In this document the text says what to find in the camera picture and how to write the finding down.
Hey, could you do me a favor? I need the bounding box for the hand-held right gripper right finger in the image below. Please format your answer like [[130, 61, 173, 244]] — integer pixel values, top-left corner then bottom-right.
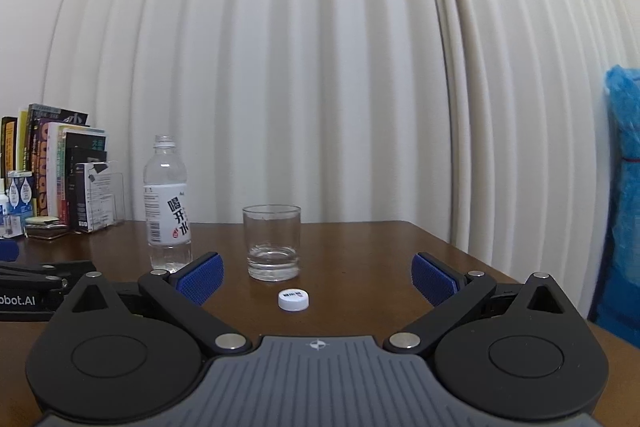
[[382, 251, 584, 354]]

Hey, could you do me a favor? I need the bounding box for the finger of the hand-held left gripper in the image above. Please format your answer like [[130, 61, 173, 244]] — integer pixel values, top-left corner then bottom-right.
[[0, 239, 65, 292]]

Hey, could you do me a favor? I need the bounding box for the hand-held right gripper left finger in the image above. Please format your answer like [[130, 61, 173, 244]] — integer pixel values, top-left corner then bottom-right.
[[59, 251, 254, 354]]

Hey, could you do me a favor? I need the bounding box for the clear drinking glass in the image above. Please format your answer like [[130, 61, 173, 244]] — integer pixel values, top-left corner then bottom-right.
[[242, 205, 302, 282]]

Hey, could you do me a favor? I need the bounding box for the clear plastic water bottle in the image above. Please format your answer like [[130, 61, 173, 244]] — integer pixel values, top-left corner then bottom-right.
[[143, 135, 194, 273]]

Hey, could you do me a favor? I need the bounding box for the white bottle cap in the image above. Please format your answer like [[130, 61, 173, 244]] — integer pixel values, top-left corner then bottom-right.
[[278, 288, 311, 312]]

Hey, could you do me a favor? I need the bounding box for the small clear plastic box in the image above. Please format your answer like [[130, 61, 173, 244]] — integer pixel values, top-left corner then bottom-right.
[[0, 214, 25, 239]]

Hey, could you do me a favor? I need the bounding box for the blue and white carton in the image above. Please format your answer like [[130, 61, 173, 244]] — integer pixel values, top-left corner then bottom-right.
[[7, 170, 36, 219]]

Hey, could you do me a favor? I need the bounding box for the white printed product box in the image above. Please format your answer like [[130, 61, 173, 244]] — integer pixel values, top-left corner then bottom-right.
[[74, 160, 114, 234]]

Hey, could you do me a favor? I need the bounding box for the row of books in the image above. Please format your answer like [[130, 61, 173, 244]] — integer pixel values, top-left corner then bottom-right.
[[0, 103, 109, 231]]

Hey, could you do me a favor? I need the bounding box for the clear acrylic bookend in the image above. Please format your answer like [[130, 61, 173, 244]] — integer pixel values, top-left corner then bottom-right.
[[105, 171, 126, 226]]

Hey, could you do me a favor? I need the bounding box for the blue plastic bag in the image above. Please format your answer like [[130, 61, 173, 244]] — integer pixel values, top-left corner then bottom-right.
[[589, 65, 640, 352]]

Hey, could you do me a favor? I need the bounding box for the white curtain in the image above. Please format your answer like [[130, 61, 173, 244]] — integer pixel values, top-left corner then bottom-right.
[[0, 0, 640, 268]]

